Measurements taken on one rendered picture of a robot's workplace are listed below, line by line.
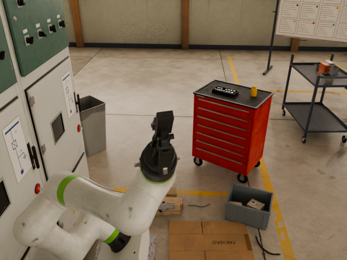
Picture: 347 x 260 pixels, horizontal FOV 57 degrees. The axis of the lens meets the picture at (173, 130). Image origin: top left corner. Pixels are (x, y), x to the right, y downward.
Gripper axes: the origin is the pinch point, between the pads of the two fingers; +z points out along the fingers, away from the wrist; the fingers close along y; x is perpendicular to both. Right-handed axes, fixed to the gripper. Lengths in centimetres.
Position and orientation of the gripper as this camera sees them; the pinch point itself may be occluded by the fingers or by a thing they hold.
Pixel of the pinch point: (163, 123)
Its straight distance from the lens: 59.6
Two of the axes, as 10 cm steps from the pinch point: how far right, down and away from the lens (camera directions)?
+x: 9.8, -1.4, 1.6
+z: 0.9, -4.1, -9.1
